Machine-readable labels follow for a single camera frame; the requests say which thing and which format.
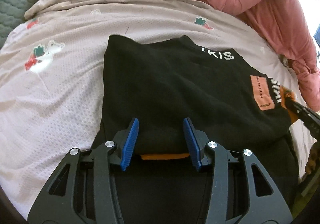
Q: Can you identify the pink-beige strawberry bear bedsheet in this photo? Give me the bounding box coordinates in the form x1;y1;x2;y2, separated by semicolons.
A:
1;0;313;219

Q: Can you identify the person's right hand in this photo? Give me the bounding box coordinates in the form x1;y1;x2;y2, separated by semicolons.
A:
305;141;320;175

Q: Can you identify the black shirt with orange patches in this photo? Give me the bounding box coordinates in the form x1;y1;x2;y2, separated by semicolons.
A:
92;35;298;223

